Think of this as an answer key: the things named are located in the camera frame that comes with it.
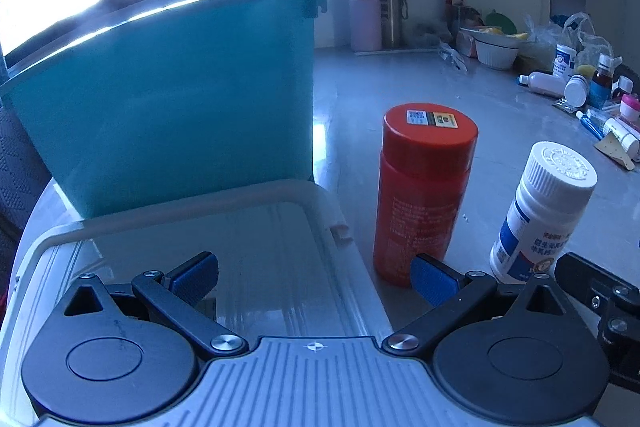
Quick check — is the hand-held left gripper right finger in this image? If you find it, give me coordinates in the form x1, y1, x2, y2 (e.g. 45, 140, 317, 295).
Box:
381, 252, 577, 357

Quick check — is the tan adhesive patch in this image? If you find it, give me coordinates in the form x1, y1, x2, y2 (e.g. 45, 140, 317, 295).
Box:
594, 132, 636, 172

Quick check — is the brown syrup bottle blue label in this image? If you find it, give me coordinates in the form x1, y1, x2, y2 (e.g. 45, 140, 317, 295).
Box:
587, 53, 615, 110

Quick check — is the crumpled white wrapper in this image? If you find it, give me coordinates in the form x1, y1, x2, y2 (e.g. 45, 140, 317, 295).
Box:
437, 42, 469, 74

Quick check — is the small white bottle blue label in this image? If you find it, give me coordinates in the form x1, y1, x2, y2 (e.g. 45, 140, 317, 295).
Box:
553, 44, 578, 80

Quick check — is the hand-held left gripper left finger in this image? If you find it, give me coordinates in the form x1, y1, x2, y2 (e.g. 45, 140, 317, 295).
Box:
49, 251, 250, 362

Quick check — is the white pill bottle blue label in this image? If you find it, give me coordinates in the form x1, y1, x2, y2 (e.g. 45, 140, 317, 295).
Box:
489, 141, 599, 284

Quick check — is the pink water bottle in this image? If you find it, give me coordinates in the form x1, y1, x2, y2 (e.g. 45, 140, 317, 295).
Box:
348, 0, 383, 54

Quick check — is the green round plate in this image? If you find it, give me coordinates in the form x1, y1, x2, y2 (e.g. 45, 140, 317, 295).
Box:
484, 10, 518, 36

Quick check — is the blue ointment tube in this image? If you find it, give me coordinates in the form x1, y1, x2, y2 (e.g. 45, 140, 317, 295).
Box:
575, 109, 609, 142

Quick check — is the red cylindrical canister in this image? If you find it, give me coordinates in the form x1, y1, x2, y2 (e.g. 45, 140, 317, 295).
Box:
373, 103, 479, 288

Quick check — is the glossy grey desktop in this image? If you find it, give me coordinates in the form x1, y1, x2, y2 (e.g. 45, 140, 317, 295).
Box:
20, 44, 640, 427

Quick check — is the plain white plastic bottle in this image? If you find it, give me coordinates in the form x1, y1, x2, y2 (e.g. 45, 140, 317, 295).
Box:
518, 72, 568, 97

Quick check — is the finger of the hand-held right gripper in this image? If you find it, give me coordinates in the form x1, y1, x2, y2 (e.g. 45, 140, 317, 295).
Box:
554, 252, 640, 390

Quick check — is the teal plastic storage bin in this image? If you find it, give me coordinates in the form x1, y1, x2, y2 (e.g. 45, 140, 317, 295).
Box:
0, 0, 334, 221

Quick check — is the white ribbed bowl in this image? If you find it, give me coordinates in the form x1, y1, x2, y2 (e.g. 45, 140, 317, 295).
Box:
472, 34, 521, 72

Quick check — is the white capped medicine bottle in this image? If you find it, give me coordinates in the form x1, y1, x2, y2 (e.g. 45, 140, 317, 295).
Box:
564, 74, 589, 106

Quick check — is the stainless steel thermos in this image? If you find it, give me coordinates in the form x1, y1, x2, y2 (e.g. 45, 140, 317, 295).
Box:
368, 0, 409, 50

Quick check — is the slim white bottle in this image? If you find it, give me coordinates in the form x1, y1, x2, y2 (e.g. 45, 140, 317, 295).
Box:
602, 117, 640, 158

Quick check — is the grey textured chair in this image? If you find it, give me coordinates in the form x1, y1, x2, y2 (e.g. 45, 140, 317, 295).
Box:
0, 104, 52, 253

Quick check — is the clear plastic bag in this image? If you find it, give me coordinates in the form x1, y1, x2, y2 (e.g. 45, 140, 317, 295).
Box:
522, 12, 614, 68

